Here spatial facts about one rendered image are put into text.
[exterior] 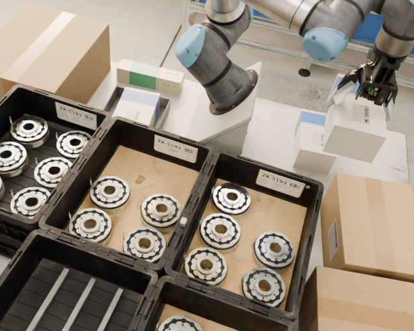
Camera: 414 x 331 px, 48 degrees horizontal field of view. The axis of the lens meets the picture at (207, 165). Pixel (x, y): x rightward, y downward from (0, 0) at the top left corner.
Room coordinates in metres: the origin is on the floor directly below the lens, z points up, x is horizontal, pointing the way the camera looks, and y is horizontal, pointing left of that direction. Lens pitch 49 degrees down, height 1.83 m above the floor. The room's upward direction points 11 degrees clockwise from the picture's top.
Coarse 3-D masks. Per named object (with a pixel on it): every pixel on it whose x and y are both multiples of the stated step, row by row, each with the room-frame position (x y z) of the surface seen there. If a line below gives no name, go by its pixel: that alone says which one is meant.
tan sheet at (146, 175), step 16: (112, 160) 0.84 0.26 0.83; (128, 160) 0.85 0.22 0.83; (144, 160) 0.86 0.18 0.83; (160, 160) 0.87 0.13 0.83; (128, 176) 0.79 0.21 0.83; (144, 176) 0.80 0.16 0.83; (160, 176) 0.82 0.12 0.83; (176, 176) 0.83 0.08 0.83; (192, 176) 0.84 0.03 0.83; (144, 192) 0.75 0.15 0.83; (160, 192) 0.76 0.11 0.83; (176, 192) 0.77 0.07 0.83; (80, 208) 0.66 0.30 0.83; (128, 208) 0.69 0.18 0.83; (112, 224) 0.63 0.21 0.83; (128, 224) 0.64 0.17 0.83; (112, 240) 0.59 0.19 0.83
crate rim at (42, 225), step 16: (144, 128) 0.89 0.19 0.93; (96, 144) 0.80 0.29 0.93; (192, 144) 0.87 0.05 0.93; (208, 160) 0.82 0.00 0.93; (64, 192) 0.63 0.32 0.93; (192, 192) 0.70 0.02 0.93; (48, 208) 0.58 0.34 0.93; (176, 224) 0.60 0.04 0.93; (80, 240) 0.51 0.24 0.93; (128, 256) 0.50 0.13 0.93; (160, 272) 0.48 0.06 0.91
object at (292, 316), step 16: (240, 160) 0.84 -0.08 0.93; (208, 176) 0.78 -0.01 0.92; (288, 176) 0.82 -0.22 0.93; (320, 192) 0.78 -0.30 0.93; (192, 208) 0.66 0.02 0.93; (176, 240) 0.56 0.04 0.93; (304, 256) 0.58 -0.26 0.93; (176, 272) 0.48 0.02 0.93; (304, 272) 0.54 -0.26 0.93; (208, 288) 0.46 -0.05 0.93; (256, 304) 0.44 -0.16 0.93
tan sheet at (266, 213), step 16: (256, 192) 0.82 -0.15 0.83; (208, 208) 0.74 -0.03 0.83; (256, 208) 0.77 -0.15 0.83; (272, 208) 0.78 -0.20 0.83; (288, 208) 0.79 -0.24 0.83; (304, 208) 0.80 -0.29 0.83; (240, 224) 0.71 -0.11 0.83; (256, 224) 0.72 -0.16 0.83; (272, 224) 0.73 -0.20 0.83; (288, 224) 0.74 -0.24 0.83; (192, 240) 0.63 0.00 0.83; (240, 240) 0.66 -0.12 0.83; (224, 256) 0.60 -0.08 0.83; (240, 256) 0.61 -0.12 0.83; (240, 272) 0.57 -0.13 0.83; (288, 272) 0.59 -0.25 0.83; (224, 288) 0.52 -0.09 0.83; (288, 288) 0.55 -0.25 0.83
